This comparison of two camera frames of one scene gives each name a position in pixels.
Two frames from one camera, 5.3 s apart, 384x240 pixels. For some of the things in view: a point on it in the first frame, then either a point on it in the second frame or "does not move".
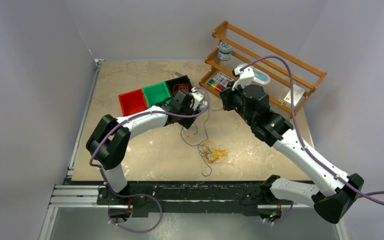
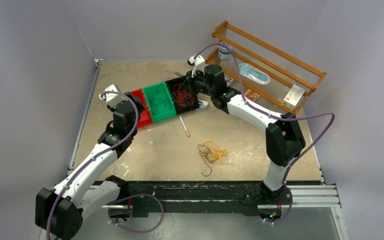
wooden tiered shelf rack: (237, 56) does not move
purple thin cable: (205, 120) to (155, 98)
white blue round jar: (225, 49) does not move
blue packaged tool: (260, 76) does not move
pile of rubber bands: (211, 153) does not move
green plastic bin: (156, 94) does not move
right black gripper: (227, 95) to (190, 82)
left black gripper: (185, 123) to (139, 107)
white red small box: (298, 92) does not move
